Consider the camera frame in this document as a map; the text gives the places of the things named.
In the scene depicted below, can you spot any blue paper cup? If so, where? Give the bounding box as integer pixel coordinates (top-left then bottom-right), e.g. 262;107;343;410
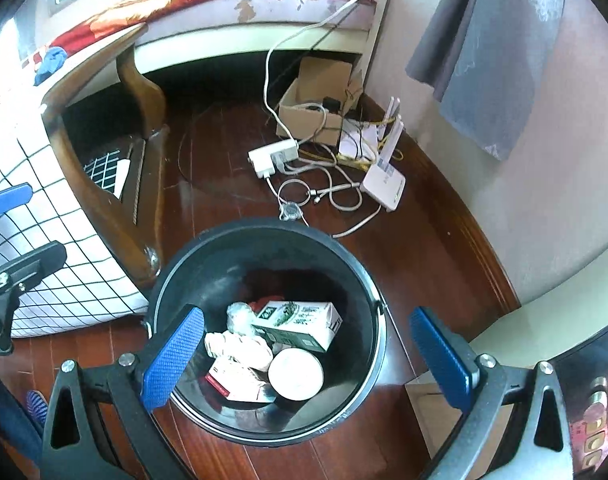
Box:
267;348;325;402

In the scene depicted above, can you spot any white grid tablecloth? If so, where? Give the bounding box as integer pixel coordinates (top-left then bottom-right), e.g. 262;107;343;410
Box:
0;104;148;338

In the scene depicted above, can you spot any white power strip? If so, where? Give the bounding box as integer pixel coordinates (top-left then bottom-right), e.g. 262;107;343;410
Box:
248;139;298;179

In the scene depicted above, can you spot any grey curtain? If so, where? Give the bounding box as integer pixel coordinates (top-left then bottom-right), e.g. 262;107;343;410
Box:
406;0;566;160

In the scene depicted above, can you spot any green white milk carton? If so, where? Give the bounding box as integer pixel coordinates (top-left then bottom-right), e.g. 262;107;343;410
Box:
253;300;343;353

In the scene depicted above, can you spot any black trash bin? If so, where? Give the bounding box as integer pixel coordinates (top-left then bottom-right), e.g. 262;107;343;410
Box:
147;218;386;446

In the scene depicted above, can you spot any white power cable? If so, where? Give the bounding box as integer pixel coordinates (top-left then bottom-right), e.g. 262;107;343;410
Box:
262;0;390;131

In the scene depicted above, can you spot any clear plastic bag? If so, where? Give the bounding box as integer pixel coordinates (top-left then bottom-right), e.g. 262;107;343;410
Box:
204;302;274;373

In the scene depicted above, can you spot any white wifi router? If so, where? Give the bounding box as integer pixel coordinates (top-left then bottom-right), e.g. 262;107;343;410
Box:
359;96;406;212

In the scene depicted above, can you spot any cardboard box on floor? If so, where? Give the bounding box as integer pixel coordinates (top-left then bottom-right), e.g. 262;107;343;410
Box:
277;56;362;148

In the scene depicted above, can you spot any red white small box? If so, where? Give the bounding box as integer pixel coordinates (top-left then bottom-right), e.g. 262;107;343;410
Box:
205;356;277;404

